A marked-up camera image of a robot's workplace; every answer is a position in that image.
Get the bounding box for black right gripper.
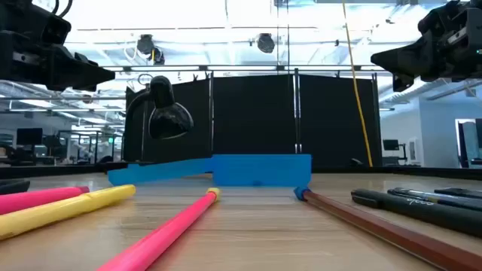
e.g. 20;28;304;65
371;3;482;93

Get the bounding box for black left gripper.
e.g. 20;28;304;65
0;0;116;92

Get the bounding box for black pen with white print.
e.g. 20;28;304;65
350;188;482;238

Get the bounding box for pink highlighter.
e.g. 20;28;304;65
0;185;90;216

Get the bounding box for yellow highlighter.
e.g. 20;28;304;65
0;184;136;241

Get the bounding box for brown pencil with blue eraser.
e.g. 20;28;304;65
294;186;482;271

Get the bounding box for blue plastic supply box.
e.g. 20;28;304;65
108;153;313;188

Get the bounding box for pink pencil with yellow eraser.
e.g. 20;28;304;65
96;187;222;271

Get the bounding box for black ceiling spotlight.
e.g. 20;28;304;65
136;33;166;65
256;32;276;54

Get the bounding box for black desk lamp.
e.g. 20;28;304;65
122;75;195;165

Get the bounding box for black room divider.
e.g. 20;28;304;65
125;73;383;169

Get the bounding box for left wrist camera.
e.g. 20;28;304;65
37;13;72;46

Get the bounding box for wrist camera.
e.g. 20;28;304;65
417;7;453;37
37;13;72;46

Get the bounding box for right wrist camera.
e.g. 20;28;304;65
417;7;453;37

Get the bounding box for yellow cable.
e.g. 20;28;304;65
341;0;374;168

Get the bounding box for black table frame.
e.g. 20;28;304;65
0;161;482;180

